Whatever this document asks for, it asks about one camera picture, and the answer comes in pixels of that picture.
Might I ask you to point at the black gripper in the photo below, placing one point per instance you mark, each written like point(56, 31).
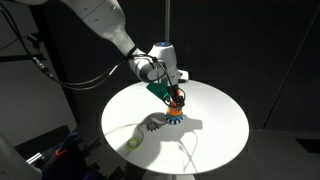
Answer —
point(173, 87)

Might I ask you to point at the white table pedestal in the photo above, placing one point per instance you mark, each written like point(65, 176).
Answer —
point(170, 176)

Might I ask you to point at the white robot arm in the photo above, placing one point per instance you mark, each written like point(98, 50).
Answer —
point(106, 20)

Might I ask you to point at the grey vertical pole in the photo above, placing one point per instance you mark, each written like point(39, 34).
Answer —
point(167, 20)

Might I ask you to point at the orange and purple clamp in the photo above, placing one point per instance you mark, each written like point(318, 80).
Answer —
point(61, 152)

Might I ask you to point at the pale backdrop panel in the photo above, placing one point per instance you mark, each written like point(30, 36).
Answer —
point(23, 100)

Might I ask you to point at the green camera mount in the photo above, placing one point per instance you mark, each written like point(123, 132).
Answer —
point(157, 89)

